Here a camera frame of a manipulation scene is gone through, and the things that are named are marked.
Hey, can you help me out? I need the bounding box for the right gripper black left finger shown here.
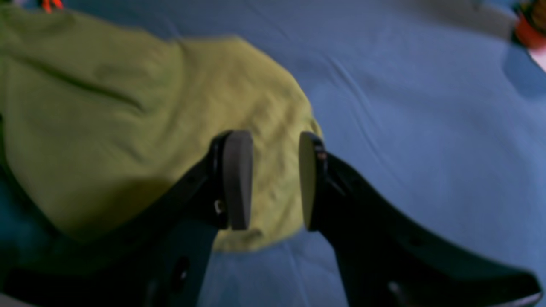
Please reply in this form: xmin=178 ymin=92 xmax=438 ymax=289
xmin=1 ymin=130 xmax=253 ymax=307

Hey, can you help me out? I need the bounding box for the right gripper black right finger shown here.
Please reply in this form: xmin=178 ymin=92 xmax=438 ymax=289
xmin=299 ymin=132 xmax=544 ymax=307

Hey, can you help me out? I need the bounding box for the olive green t-shirt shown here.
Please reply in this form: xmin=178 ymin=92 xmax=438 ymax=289
xmin=1 ymin=5 xmax=320 ymax=252

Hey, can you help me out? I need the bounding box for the blue table cloth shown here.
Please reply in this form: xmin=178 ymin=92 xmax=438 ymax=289
xmin=65 ymin=0 xmax=546 ymax=286

